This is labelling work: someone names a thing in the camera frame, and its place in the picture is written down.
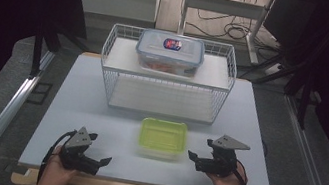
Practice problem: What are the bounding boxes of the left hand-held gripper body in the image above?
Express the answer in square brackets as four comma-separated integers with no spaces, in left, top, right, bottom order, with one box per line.
[56,123,107,178]

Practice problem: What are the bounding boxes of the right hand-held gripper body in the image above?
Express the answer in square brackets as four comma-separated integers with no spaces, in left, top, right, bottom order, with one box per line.
[194,130,253,182]

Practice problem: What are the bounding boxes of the food container with green lid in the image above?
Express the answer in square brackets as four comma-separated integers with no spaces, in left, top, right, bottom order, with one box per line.
[135,115,191,164]

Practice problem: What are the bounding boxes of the white wire shelf rack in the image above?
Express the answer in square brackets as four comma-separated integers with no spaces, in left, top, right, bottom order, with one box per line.
[93,21,243,128]

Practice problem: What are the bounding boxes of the clear lidded food container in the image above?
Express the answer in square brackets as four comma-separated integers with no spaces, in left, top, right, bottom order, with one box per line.
[131,25,209,81]

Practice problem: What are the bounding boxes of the person's left hand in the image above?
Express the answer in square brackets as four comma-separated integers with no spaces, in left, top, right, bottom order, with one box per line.
[36,142,84,185]

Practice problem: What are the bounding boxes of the white power strip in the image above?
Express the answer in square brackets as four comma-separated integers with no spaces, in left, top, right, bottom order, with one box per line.
[264,60,284,78]

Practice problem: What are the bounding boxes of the black metal stand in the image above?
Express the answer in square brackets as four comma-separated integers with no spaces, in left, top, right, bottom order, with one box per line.
[244,0,329,135]
[26,13,95,89]

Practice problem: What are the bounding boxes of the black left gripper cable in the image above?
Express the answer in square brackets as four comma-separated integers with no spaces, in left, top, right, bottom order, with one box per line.
[36,124,78,185]

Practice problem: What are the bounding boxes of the black floor bracket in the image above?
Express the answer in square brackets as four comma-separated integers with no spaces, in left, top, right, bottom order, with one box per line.
[26,79,54,108]

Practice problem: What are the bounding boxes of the black floor cables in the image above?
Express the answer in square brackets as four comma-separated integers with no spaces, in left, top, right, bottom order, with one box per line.
[183,0,291,51]

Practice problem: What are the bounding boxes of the white metal desk frame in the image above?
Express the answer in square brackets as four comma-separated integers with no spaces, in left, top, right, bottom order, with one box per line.
[174,0,277,67]

